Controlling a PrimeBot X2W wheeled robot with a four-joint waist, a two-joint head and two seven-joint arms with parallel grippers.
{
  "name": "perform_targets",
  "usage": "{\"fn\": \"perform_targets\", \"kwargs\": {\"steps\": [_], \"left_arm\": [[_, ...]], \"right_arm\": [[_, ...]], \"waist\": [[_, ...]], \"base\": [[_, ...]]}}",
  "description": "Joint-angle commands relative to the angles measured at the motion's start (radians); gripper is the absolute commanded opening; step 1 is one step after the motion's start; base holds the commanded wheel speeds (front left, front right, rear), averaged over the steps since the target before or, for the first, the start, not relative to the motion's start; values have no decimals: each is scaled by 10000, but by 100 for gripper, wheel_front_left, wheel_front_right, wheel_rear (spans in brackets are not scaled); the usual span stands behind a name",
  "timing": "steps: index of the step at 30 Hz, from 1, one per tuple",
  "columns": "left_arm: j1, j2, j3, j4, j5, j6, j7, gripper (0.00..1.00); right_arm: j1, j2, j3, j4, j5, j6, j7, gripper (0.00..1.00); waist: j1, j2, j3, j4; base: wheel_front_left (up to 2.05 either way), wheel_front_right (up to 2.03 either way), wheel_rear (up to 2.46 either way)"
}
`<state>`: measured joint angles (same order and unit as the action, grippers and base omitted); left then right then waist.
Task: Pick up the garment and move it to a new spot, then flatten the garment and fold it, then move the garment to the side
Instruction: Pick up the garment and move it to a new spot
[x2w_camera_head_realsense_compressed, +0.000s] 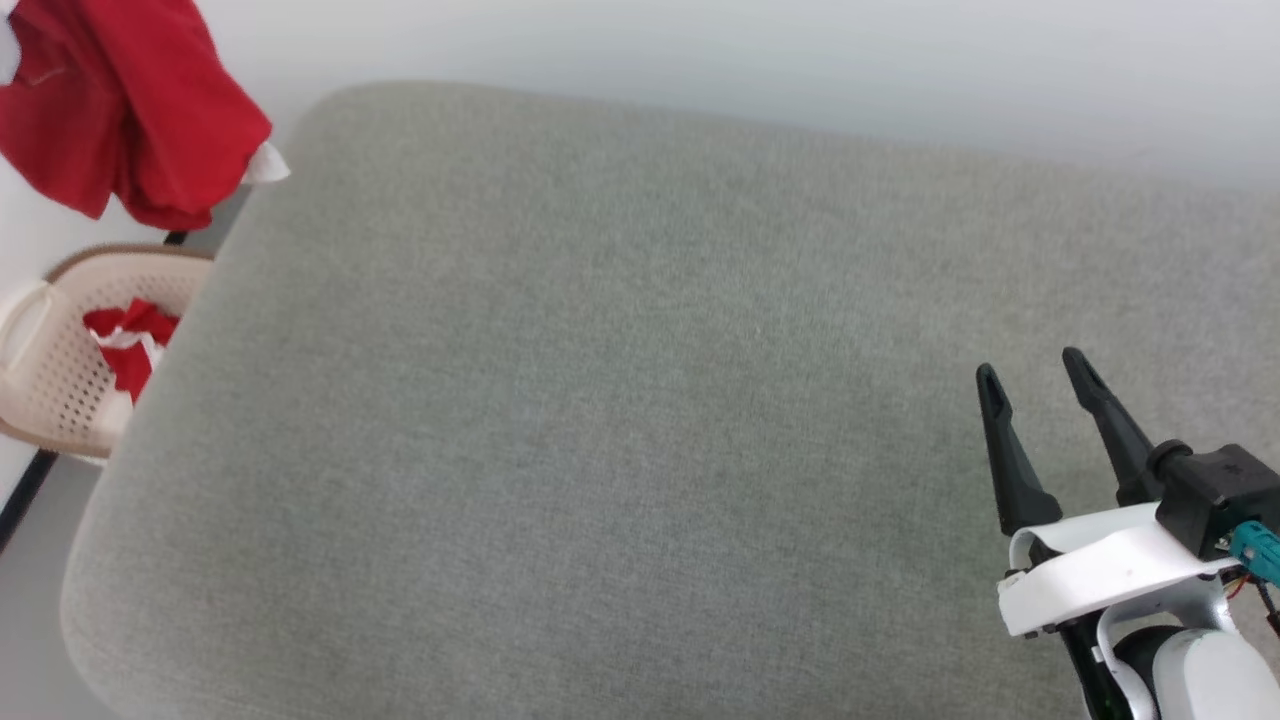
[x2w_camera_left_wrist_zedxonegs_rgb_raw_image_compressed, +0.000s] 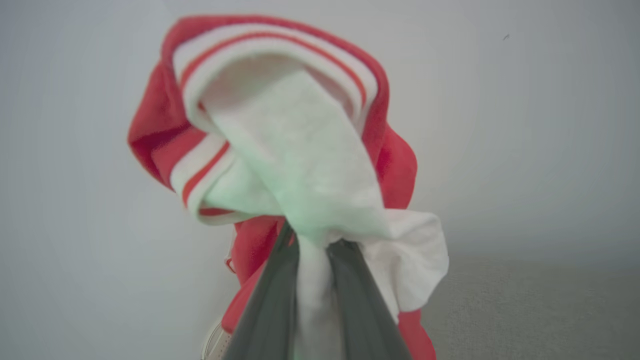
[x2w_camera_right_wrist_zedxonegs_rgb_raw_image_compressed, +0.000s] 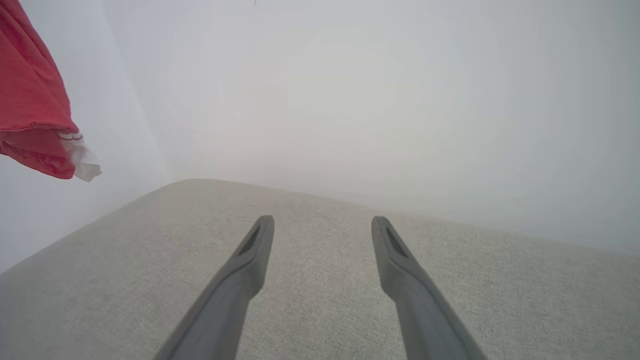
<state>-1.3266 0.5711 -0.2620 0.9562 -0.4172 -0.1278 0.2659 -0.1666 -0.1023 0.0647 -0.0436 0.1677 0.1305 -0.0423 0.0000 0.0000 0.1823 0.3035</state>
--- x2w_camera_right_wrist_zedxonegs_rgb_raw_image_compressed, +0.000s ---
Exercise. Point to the red and white t-shirt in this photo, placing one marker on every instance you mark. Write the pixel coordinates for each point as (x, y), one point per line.
(25, 90)

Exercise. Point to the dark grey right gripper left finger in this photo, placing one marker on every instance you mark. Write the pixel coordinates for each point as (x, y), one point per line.
(225, 310)

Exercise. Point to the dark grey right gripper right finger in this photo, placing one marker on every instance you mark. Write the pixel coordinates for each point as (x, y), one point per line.
(425, 325)

